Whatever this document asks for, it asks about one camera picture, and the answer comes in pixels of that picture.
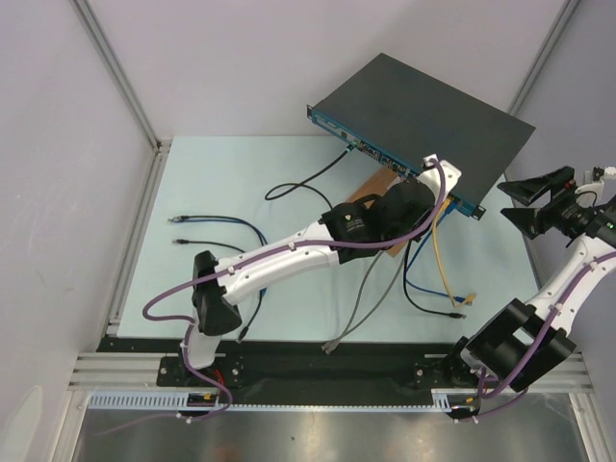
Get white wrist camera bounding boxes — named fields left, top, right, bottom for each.
left=577, top=167, right=616, bottom=199
left=417, top=154, right=462, bottom=198

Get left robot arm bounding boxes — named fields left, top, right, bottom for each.
left=177, top=182, right=445, bottom=385

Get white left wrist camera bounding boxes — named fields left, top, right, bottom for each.
left=417, top=154, right=462, bottom=198

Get blue ethernet cable plugged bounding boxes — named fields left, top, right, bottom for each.
left=402, top=201, right=471, bottom=307

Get black ethernet cable plugged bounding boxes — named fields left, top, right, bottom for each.
left=402, top=235, right=467, bottom=321

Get aluminium frame post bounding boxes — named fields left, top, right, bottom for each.
left=507, top=0, right=582, bottom=116
left=71, top=0, right=172, bottom=154

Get grey ethernet cable plugged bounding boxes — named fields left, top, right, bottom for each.
left=319, top=249, right=410, bottom=350

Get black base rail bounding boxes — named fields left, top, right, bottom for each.
left=97, top=338, right=478, bottom=407

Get left aluminium frame post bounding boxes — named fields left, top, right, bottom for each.
left=71, top=0, right=172, bottom=154

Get blue loose ethernet cable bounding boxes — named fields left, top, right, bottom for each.
left=167, top=215, right=269, bottom=295

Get blue-faced black network switch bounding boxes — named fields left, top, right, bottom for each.
left=307, top=53, right=535, bottom=218

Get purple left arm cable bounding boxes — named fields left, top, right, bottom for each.
left=141, top=157, right=449, bottom=424

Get white slotted cable duct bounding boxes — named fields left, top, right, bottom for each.
left=89, top=389, right=474, bottom=413

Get wooden base board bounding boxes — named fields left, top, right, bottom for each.
left=346, top=166, right=410, bottom=260

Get black cable teal plug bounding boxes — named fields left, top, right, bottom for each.
left=264, top=144, right=354, bottom=208

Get right aluminium frame post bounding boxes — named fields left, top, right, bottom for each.
left=507, top=0, right=582, bottom=116

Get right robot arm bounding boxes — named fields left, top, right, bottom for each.
left=443, top=167, right=615, bottom=399

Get grey ethernet cable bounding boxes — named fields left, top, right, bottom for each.
left=319, top=249, right=410, bottom=350
left=321, top=251, right=391, bottom=354

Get black loose ethernet cable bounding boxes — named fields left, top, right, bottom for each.
left=171, top=237, right=266, bottom=344

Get aluminium front frame rail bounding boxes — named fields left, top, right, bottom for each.
left=68, top=352, right=594, bottom=393

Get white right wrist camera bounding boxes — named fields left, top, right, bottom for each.
left=577, top=167, right=616, bottom=199

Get yellow ethernet cable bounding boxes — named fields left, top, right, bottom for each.
left=432, top=197, right=478, bottom=309

